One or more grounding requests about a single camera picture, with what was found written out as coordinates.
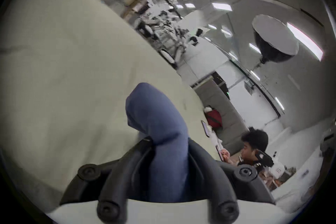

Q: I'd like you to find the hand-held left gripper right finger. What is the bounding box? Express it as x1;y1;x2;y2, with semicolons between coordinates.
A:
188;138;275;223

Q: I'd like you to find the bed with beige sheet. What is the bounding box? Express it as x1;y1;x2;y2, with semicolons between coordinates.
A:
0;0;223;214

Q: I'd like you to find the dark blue shirt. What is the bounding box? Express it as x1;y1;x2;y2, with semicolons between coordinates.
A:
125;82;196;203

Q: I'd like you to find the red bag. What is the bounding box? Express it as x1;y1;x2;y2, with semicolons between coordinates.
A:
204;106;223;129

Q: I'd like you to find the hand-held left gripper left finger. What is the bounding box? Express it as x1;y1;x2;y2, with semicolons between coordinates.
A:
60;137;153;223

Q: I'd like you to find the grey padded headboard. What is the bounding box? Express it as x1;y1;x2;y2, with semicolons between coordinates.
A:
194;81;250;151

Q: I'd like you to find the black studio softbox lamp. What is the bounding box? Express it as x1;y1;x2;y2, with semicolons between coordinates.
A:
251;14;300;64

